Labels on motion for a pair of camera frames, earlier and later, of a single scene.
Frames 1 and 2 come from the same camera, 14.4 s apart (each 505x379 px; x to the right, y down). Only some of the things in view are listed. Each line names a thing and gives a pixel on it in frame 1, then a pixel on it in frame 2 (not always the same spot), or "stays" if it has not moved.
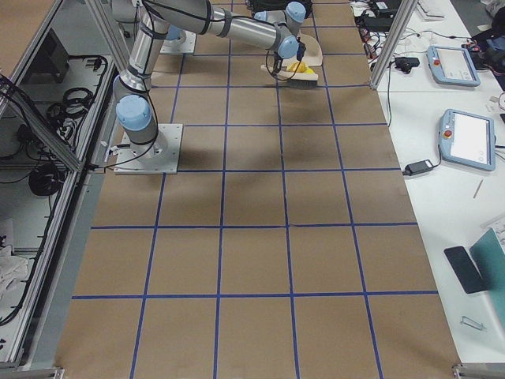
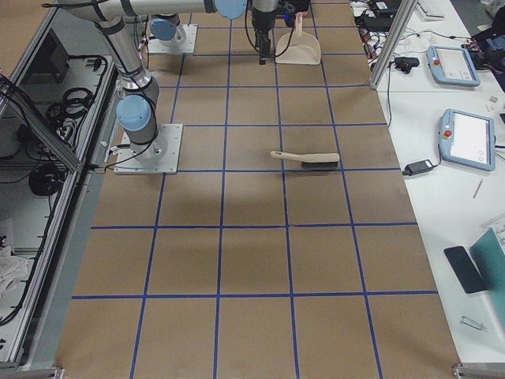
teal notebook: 488,255 stays
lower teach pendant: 467,140 stays
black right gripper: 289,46 → 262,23
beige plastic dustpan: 308,50 stays
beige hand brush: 294,80 → 315,161
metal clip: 472,323 stays
